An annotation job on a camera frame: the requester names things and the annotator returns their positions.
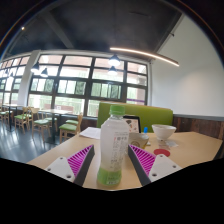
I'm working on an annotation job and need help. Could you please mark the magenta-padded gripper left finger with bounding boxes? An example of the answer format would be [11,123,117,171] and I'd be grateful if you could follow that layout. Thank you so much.
[44,144,96,188]

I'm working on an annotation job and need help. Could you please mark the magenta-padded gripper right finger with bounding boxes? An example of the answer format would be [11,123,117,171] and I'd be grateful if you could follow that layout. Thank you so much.
[127,143,183,188]

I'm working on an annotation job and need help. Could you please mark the clear bottle with green cap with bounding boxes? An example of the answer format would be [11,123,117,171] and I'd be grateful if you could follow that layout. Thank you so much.
[96,104,131,188]

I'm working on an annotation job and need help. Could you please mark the flat round red coaster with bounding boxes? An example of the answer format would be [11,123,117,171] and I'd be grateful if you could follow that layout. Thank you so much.
[153,148,171,158]

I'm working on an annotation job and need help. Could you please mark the small white card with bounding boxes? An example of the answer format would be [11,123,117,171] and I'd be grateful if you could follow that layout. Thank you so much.
[164,139,180,149]

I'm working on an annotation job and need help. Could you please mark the beige patterned cup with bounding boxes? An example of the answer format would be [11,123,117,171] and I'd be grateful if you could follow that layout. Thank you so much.
[128,132,150,150]

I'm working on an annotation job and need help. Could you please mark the white ceramic bowl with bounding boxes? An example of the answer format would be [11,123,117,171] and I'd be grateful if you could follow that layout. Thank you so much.
[151,124,177,141]

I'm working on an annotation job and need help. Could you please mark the white paper sheet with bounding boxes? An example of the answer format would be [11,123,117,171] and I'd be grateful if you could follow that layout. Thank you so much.
[79,126,102,140]

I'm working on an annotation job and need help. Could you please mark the wooden chairs with green seats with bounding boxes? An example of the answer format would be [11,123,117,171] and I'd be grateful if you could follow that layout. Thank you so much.
[0,105,84,144]

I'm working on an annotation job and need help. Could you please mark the green upholstered bench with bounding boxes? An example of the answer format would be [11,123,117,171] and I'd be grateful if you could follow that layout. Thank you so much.
[96,101,174,134]

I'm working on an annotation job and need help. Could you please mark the wooden dining table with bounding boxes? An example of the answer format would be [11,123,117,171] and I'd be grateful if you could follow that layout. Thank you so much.
[36,108,73,117]

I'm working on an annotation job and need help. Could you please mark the long linear ceiling light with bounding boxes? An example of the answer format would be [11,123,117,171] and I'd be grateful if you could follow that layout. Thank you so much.
[109,46,180,67]

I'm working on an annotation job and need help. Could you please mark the hanging pendant lamps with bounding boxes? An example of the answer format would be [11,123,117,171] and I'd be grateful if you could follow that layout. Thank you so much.
[30,54,122,78]

